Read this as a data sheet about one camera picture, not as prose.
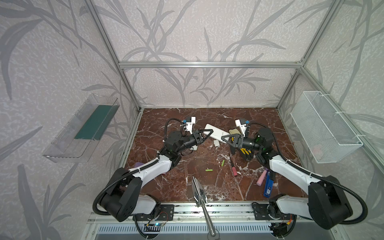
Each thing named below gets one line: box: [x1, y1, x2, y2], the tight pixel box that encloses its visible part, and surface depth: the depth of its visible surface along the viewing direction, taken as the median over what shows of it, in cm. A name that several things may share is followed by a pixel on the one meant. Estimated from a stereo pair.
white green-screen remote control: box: [203, 123, 231, 144], surface depth 74 cm
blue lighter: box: [263, 170, 274, 198], surface depth 81 cm
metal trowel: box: [191, 176, 216, 237], surface depth 78 cm
